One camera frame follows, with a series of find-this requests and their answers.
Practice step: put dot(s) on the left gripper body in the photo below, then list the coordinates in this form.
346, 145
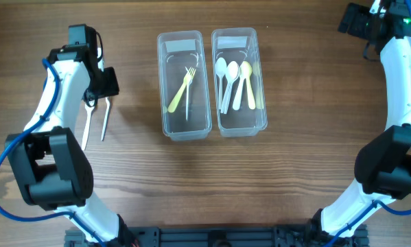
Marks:
105, 83

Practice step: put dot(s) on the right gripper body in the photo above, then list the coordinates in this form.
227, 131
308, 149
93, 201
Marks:
362, 21

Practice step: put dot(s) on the yellow plastic fork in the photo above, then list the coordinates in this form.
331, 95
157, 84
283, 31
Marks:
186, 82

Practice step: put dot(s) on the white spoon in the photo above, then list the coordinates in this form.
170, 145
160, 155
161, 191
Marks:
231, 75
238, 96
220, 69

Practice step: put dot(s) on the yellow plastic spoon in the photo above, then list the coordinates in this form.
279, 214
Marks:
247, 72

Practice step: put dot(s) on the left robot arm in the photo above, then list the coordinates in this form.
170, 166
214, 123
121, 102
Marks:
47, 161

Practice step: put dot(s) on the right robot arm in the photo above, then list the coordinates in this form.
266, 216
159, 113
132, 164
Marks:
382, 167

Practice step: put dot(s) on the left clear plastic container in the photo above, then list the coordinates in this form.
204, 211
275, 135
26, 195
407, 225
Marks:
176, 52

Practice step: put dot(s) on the clear plastic container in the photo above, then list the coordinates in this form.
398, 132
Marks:
240, 44
176, 52

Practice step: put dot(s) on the right clear plastic container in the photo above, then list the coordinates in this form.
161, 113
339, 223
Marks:
240, 44

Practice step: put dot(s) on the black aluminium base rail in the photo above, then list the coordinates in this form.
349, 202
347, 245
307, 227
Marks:
274, 236

